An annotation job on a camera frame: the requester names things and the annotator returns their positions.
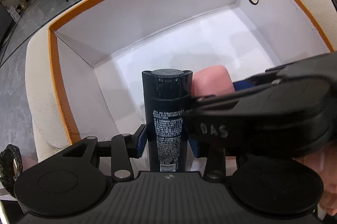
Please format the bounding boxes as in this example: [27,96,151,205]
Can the pink bottle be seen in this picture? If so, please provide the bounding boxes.
[191,65,235,97]

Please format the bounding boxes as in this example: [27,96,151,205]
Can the black spray can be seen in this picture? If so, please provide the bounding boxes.
[142,69,193,172]

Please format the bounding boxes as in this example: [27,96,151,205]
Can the operator hand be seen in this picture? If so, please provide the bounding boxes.
[296,142,337,216]

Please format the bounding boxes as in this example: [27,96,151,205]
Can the orange storage box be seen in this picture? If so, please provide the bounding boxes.
[48,0,335,146]

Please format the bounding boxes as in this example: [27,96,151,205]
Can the black trash bag bin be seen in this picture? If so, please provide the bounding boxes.
[1,144,23,196]

